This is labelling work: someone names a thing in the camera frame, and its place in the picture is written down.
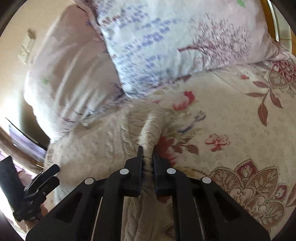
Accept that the floral bed sheet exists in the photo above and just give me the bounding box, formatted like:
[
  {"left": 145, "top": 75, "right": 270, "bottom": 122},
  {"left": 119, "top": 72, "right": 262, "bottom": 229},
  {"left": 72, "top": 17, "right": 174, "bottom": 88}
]
[{"left": 143, "top": 40, "right": 296, "bottom": 240}]

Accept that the beige cable-knit sweater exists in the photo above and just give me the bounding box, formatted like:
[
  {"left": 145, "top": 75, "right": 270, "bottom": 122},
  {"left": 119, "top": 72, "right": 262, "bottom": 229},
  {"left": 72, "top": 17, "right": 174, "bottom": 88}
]
[{"left": 43, "top": 100, "right": 181, "bottom": 241}]

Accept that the wooden padded headboard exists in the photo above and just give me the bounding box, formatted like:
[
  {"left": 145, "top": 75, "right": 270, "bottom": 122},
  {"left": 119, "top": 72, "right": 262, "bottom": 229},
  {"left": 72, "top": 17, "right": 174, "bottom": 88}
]
[{"left": 261, "top": 0, "right": 295, "bottom": 55}]

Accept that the blue floral print pillow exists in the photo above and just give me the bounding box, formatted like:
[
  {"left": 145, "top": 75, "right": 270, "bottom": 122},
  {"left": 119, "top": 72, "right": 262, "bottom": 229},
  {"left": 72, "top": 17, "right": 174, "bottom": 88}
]
[{"left": 76, "top": 0, "right": 288, "bottom": 98}]

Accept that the wall light switch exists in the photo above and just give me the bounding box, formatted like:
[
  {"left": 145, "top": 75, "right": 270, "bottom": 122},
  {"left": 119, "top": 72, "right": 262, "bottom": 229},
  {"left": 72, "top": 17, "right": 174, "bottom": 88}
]
[{"left": 18, "top": 35, "right": 35, "bottom": 64}]

